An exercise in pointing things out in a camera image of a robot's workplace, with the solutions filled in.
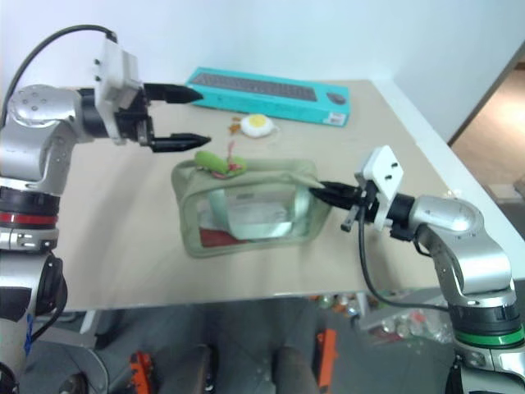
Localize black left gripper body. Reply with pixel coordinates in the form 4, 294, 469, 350
114, 85, 157, 147

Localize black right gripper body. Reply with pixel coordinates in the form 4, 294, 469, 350
340, 181, 381, 231

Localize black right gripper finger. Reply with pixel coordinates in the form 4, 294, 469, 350
308, 188, 354, 209
319, 181, 358, 198

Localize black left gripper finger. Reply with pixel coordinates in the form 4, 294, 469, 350
143, 83, 204, 105
149, 132, 212, 154

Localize green clear-window zip pouch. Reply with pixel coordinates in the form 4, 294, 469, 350
170, 157, 332, 259

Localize white packet inside pouch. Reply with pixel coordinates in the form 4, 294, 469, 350
208, 189, 297, 240

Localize red item inside pouch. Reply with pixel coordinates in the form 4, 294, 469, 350
199, 227, 249, 249

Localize teal keyboard box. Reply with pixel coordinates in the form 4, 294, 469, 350
184, 66, 354, 127

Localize clear bag of bottles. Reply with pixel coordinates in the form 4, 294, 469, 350
356, 286, 457, 346

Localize orange black tool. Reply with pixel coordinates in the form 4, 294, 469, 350
129, 350, 159, 394
316, 328, 339, 389

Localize white table leg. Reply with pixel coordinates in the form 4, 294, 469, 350
79, 309, 98, 334

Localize blue tape strip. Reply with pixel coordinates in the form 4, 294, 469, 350
23, 314, 34, 356

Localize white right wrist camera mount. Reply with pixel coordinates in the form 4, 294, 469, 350
354, 144, 405, 229

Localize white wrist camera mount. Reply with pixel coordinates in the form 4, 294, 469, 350
354, 144, 405, 229
90, 38, 144, 147

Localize green plush keychain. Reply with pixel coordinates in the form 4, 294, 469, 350
194, 140, 248, 181

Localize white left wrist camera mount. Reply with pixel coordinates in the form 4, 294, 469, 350
90, 38, 144, 147

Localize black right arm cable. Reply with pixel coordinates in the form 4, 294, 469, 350
358, 207, 453, 312

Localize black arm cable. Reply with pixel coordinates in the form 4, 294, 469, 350
0, 25, 119, 128
358, 207, 453, 312

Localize fried egg plush keychain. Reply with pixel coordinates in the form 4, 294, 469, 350
227, 114, 282, 141

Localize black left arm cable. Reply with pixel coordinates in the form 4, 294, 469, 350
0, 25, 119, 128

